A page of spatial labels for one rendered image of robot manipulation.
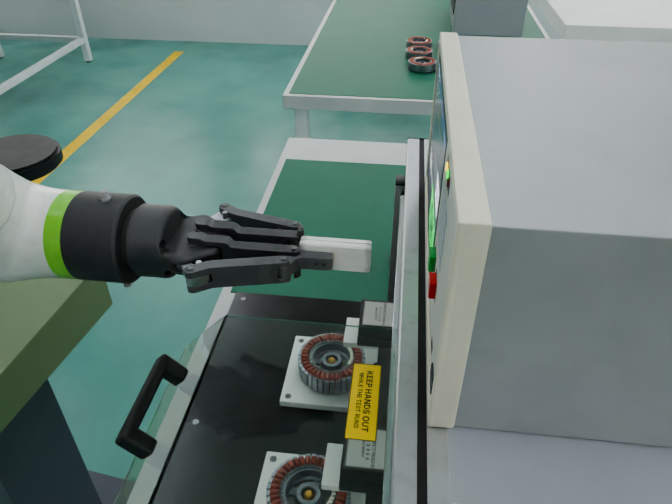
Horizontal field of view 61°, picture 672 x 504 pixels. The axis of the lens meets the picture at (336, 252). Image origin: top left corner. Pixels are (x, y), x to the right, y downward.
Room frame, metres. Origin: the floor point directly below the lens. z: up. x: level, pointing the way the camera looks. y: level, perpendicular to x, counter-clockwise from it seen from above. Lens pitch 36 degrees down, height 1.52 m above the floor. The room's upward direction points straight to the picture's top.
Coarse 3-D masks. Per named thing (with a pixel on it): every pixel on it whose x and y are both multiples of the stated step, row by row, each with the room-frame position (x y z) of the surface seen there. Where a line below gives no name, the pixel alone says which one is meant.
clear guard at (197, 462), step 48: (240, 336) 0.46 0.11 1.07; (288, 336) 0.46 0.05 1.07; (336, 336) 0.46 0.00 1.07; (384, 336) 0.46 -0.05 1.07; (192, 384) 0.40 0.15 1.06; (240, 384) 0.39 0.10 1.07; (288, 384) 0.39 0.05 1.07; (336, 384) 0.39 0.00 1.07; (384, 384) 0.39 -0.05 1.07; (192, 432) 0.33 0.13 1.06; (240, 432) 0.33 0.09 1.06; (288, 432) 0.33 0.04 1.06; (336, 432) 0.33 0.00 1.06; (384, 432) 0.33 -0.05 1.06; (144, 480) 0.30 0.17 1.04; (192, 480) 0.28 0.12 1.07; (240, 480) 0.28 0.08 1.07; (288, 480) 0.28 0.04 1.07; (336, 480) 0.28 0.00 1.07; (384, 480) 0.28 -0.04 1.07
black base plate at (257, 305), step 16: (240, 304) 0.85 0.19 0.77; (256, 304) 0.85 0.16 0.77; (272, 304) 0.85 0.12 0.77; (288, 304) 0.85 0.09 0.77; (304, 304) 0.85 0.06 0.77; (320, 304) 0.85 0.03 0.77; (336, 304) 0.85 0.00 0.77; (352, 304) 0.85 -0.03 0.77; (304, 320) 0.81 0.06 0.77; (320, 320) 0.81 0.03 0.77; (336, 320) 0.81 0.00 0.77
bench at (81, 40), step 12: (72, 0) 4.73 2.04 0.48; (72, 12) 4.74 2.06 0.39; (0, 36) 4.82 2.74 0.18; (12, 36) 4.81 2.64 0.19; (24, 36) 4.80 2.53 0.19; (36, 36) 4.79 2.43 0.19; (48, 36) 4.77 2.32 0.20; (60, 36) 4.77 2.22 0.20; (72, 36) 4.77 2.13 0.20; (84, 36) 4.74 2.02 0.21; (0, 48) 4.85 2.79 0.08; (72, 48) 4.54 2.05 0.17; (84, 48) 4.73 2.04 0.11; (48, 60) 4.19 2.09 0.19; (84, 60) 4.74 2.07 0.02; (24, 72) 3.90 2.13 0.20; (36, 72) 4.01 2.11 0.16; (0, 84) 3.67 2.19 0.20; (12, 84) 3.73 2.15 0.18
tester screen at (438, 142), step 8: (440, 80) 0.65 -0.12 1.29; (440, 88) 0.64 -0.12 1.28; (440, 96) 0.62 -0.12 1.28; (440, 104) 0.61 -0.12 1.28; (440, 112) 0.59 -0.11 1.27; (440, 120) 0.58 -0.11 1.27; (432, 128) 0.71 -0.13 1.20; (440, 128) 0.57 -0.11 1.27; (432, 136) 0.69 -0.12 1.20; (440, 136) 0.55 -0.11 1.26; (432, 144) 0.67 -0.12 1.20; (440, 144) 0.54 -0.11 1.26; (432, 152) 0.65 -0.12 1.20; (440, 152) 0.53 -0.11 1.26; (432, 160) 0.64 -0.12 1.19; (440, 160) 0.52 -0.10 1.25; (432, 168) 0.62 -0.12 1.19; (440, 168) 0.50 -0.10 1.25; (432, 176) 0.60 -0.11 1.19; (440, 176) 0.49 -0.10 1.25; (432, 184) 0.59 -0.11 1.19; (440, 184) 0.48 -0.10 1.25
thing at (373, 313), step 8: (368, 304) 0.68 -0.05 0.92; (376, 304) 0.68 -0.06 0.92; (384, 304) 0.68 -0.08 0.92; (392, 304) 0.68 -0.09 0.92; (360, 312) 0.66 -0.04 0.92; (368, 312) 0.66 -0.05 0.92; (376, 312) 0.66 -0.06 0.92; (384, 312) 0.66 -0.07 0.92; (392, 312) 0.66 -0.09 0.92; (352, 320) 0.69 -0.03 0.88; (360, 320) 0.64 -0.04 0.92; (368, 320) 0.64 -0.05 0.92; (376, 320) 0.64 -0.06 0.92; (384, 320) 0.64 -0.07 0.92; (392, 320) 0.64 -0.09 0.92
